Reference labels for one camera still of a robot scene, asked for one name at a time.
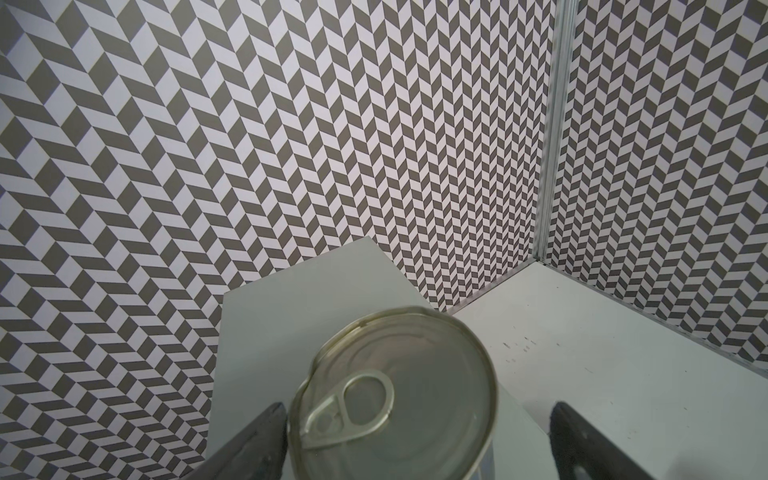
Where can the grey metal cabinet box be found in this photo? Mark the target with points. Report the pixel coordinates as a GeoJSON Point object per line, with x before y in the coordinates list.
{"type": "Point", "coordinates": [273, 328]}

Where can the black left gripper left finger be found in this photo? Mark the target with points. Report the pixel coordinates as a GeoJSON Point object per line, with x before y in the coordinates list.
{"type": "Point", "coordinates": [256, 452]}

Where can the tomato can dark label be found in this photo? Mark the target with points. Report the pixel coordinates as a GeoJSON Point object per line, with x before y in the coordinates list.
{"type": "Point", "coordinates": [405, 393]}

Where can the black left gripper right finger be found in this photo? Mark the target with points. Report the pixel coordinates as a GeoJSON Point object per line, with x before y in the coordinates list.
{"type": "Point", "coordinates": [580, 451]}

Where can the right aluminium corner post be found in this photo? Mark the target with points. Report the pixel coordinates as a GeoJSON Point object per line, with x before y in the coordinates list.
{"type": "Point", "coordinates": [563, 37]}

